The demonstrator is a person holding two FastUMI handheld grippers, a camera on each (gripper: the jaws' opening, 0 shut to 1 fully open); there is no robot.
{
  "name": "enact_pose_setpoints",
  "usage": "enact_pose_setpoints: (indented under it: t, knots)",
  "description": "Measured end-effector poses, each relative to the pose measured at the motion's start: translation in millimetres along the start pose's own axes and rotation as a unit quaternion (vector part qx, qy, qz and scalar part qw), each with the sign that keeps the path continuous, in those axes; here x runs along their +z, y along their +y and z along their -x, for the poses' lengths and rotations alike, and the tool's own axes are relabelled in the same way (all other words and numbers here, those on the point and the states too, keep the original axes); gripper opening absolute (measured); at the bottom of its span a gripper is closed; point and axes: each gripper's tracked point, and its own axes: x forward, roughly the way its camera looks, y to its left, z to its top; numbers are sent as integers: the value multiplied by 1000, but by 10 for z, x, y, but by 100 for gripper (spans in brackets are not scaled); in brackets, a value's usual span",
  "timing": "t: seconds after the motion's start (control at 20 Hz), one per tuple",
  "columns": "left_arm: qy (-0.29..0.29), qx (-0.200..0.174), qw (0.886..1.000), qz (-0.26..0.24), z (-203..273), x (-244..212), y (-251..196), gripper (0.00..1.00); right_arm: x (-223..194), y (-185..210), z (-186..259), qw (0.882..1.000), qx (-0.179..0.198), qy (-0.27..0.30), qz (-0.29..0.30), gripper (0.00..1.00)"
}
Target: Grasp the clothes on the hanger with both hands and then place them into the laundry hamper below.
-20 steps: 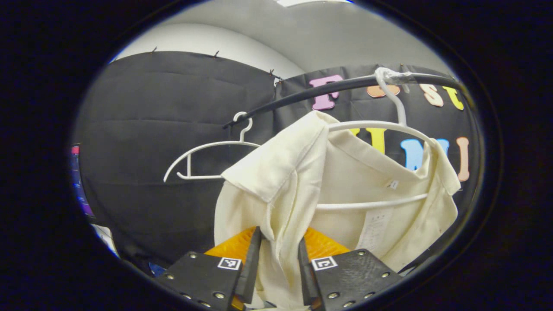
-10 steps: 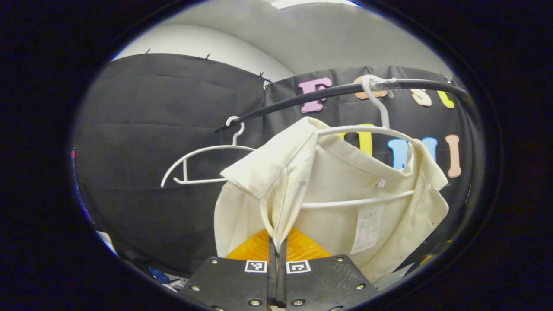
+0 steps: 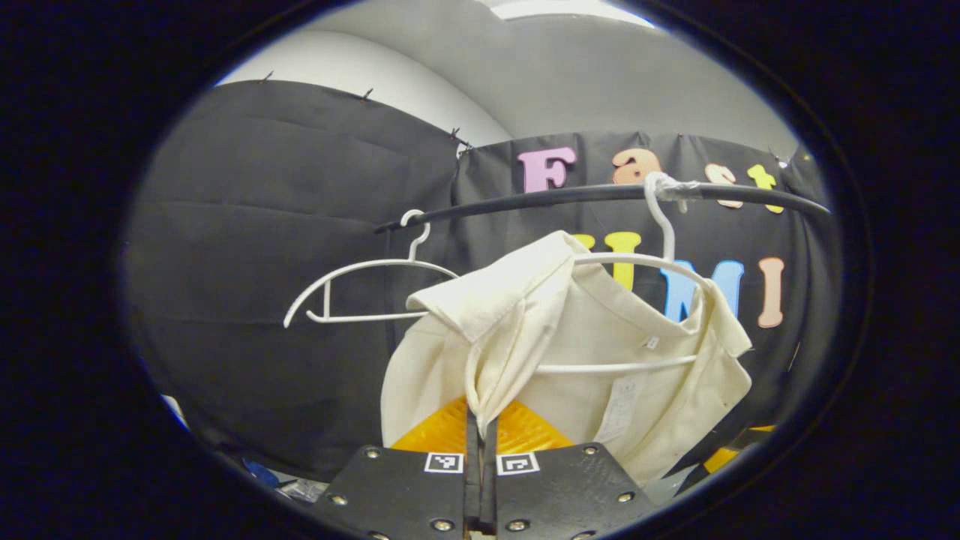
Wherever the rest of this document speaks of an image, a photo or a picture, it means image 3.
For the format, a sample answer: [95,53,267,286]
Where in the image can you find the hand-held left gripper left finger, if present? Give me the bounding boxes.
[311,396,482,540]

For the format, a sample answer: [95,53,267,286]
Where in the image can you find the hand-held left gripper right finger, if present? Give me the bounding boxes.
[481,397,662,540]

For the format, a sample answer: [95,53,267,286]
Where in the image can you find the cream button shirt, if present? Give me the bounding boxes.
[380,230,753,488]

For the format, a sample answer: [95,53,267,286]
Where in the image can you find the white clothes hanger with tape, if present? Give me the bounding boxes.
[536,172,713,374]

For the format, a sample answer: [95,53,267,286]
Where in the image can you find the bare white clothes hanger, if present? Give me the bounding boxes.
[283,209,460,329]

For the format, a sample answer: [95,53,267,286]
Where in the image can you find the black metal clothes rack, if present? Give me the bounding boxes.
[373,182,832,353]

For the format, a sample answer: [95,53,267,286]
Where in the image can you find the blue cloth item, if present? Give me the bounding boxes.
[241,457,280,490]

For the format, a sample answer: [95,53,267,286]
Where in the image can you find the black backdrop cloth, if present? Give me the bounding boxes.
[124,79,839,481]

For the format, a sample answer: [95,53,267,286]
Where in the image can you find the large ceiling light panel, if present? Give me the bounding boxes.
[491,0,655,28]

